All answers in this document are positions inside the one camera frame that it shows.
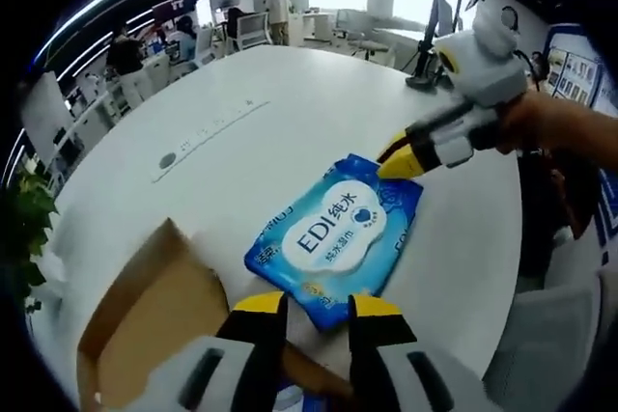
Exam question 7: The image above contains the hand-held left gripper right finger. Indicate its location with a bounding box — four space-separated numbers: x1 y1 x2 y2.
347 292 489 412

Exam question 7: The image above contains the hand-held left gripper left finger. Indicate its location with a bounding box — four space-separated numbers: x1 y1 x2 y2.
142 289 290 412

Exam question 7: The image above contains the blue wet wipes pack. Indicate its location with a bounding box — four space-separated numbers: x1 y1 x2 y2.
243 152 425 334

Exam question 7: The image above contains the brown cardboard shoe box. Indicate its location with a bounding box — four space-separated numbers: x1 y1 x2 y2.
75 216 359 412

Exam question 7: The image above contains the person's right hand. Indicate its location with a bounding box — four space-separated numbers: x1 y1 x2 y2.
495 93 552 156

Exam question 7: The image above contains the black tripod stand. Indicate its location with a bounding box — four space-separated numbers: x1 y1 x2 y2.
404 0 465 94

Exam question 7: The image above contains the white mesh office chair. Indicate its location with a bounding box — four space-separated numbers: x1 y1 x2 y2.
236 11 270 51

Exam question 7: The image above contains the green plant in white pot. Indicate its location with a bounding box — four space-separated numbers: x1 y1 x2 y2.
0 173 62 316

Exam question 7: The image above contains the table cable cover plate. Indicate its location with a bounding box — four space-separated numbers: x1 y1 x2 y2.
151 99 271 185

